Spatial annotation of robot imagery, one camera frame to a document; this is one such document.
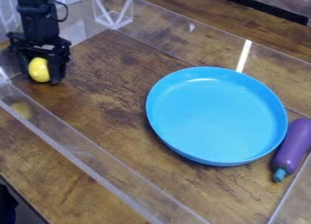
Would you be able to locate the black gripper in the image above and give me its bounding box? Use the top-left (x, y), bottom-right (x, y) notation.
top-left (7, 32), bottom-right (72, 85)

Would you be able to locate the yellow lemon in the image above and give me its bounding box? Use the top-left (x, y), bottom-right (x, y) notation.
top-left (28, 57), bottom-right (49, 83)

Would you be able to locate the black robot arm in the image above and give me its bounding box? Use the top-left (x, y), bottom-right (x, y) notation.
top-left (7, 0), bottom-right (72, 85)

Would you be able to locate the blue round tray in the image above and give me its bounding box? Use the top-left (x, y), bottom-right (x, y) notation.
top-left (145, 66), bottom-right (288, 167)

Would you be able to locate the white patterned curtain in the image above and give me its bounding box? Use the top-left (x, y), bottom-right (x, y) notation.
top-left (0, 0), bottom-right (81, 42)

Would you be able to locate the black bar on background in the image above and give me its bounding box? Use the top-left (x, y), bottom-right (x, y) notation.
top-left (227, 0), bottom-right (308, 25)

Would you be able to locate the purple toy eggplant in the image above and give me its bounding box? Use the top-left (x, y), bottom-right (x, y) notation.
top-left (272, 118), bottom-right (311, 182)

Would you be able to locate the clear acrylic enclosure wall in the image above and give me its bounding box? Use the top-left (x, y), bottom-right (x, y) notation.
top-left (0, 0), bottom-right (311, 224)

